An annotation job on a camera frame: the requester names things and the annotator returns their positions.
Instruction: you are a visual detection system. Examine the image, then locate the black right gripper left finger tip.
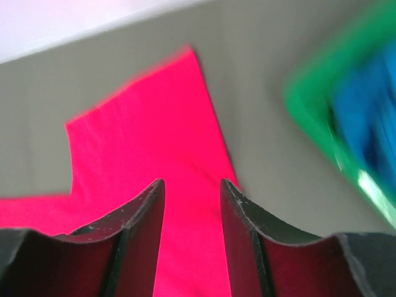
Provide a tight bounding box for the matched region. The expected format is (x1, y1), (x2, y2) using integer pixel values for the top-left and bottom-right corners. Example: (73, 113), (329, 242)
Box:
(1, 179), (165, 296)

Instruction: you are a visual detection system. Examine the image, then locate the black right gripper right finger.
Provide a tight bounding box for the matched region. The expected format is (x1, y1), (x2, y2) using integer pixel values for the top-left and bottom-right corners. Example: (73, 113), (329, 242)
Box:
(220, 179), (395, 296)

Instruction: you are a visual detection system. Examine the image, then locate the red t-shirt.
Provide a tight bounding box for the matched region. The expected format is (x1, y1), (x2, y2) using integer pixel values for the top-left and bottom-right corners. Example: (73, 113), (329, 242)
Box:
(1, 46), (236, 296)

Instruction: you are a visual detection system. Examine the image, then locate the green plastic bin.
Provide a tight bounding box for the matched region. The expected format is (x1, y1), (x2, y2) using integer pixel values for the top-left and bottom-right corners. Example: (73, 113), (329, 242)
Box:
(283, 1), (395, 228)

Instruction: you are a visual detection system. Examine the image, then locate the blue t-shirt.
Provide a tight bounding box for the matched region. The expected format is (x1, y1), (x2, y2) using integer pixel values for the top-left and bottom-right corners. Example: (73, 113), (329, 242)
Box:
(332, 43), (395, 189)

